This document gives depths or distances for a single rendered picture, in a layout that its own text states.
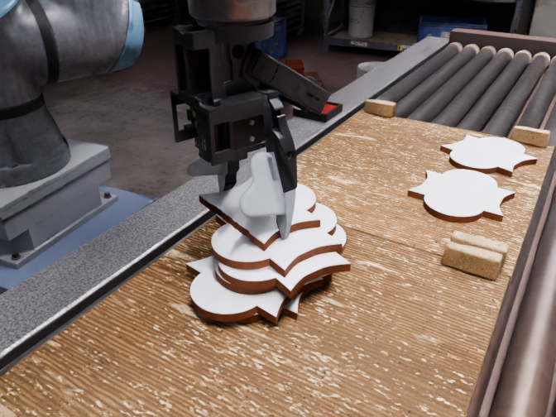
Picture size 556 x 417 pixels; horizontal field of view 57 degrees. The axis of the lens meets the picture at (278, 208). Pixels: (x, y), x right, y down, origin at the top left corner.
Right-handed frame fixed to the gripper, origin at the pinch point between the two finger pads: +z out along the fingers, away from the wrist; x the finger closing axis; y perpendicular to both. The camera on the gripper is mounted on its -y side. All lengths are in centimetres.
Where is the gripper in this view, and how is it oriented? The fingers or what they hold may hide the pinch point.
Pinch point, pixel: (256, 208)
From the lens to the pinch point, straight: 55.5
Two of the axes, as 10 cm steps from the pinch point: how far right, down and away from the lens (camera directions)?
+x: 6.1, 4.0, -6.8
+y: -7.9, 3.1, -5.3
